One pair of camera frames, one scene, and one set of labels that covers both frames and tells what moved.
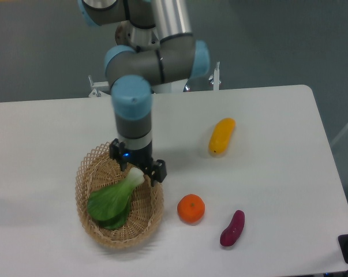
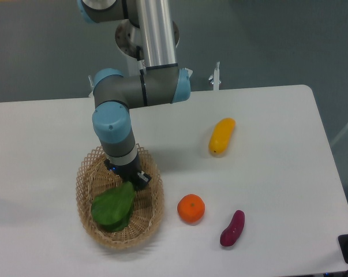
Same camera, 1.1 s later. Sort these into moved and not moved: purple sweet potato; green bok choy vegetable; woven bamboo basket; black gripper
Moved: black gripper
Not moved: purple sweet potato; green bok choy vegetable; woven bamboo basket
